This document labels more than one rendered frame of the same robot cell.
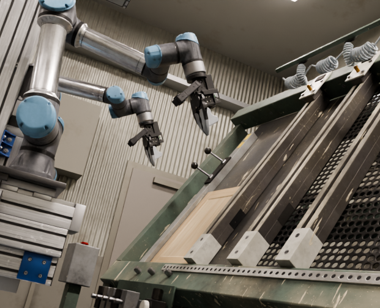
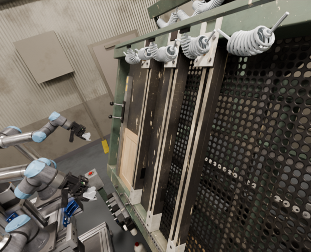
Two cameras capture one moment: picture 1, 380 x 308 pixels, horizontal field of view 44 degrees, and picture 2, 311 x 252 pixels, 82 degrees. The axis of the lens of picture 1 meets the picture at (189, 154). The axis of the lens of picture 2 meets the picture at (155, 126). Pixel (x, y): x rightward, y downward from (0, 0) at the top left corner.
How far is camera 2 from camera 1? 158 cm
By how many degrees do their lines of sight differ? 45
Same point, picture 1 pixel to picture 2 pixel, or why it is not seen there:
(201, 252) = (134, 199)
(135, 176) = (95, 51)
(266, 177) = (146, 143)
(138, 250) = (113, 156)
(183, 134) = (102, 10)
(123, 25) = not seen: outside the picture
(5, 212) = not seen: outside the picture
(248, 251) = (152, 225)
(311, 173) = (167, 164)
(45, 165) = (37, 243)
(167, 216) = (115, 135)
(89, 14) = not seen: outside the picture
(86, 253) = (93, 179)
